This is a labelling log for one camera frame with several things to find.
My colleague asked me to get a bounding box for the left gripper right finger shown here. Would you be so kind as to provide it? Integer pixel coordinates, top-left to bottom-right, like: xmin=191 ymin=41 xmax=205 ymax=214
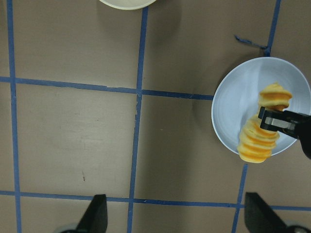
xmin=244 ymin=192 xmax=287 ymax=233

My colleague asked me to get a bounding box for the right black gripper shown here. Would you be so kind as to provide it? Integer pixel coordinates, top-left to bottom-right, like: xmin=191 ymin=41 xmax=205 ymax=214
xmin=258 ymin=107 xmax=311 ymax=159

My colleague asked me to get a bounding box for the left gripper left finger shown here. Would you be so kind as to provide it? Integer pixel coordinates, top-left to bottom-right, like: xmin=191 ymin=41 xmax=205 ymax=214
xmin=75 ymin=194 xmax=108 ymax=233

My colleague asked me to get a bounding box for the sliced yellow bread loaf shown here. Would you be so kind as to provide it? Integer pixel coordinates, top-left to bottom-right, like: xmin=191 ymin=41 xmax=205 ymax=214
xmin=237 ymin=83 xmax=293 ymax=163

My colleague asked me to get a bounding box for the blue plate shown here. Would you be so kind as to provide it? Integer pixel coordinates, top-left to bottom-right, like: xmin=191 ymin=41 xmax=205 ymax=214
xmin=211 ymin=57 xmax=311 ymax=153

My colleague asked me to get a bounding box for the white bowl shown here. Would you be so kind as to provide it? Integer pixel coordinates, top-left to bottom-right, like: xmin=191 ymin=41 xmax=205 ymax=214
xmin=100 ymin=0 xmax=156 ymax=10

